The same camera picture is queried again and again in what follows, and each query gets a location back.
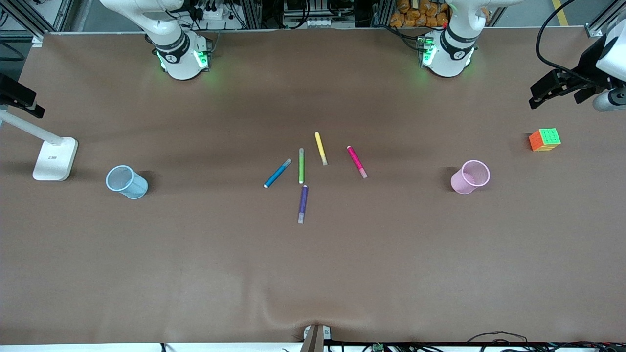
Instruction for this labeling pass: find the pink marker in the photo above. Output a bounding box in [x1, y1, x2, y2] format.
[347, 145, 368, 179]

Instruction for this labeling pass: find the blue marker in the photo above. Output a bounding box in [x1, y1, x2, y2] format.
[264, 158, 292, 189]

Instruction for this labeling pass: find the colourful puzzle cube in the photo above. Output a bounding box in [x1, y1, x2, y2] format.
[529, 128, 561, 152]

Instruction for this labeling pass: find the white desk lamp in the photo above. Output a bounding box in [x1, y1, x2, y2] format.
[0, 109, 79, 181]

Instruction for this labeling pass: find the pink mesh cup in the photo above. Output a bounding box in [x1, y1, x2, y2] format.
[450, 160, 491, 195]

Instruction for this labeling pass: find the light blue mesh cup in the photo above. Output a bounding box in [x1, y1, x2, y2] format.
[106, 165, 149, 200]

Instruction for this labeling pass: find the white power strip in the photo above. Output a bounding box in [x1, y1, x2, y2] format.
[196, 0, 238, 21]

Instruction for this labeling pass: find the yellow marker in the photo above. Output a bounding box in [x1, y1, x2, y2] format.
[314, 132, 329, 166]

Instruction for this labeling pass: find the brown table cover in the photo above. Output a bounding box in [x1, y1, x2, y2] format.
[0, 27, 626, 345]

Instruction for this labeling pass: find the metal table edge clamp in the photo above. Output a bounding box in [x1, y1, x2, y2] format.
[302, 324, 332, 352]

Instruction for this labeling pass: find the aluminium frame profile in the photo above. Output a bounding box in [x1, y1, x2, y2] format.
[0, 0, 74, 48]
[584, 0, 626, 38]

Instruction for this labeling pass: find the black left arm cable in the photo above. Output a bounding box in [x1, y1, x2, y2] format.
[536, 0, 595, 80]

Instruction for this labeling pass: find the black cable bundle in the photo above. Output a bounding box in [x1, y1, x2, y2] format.
[337, 331, 626, 352]

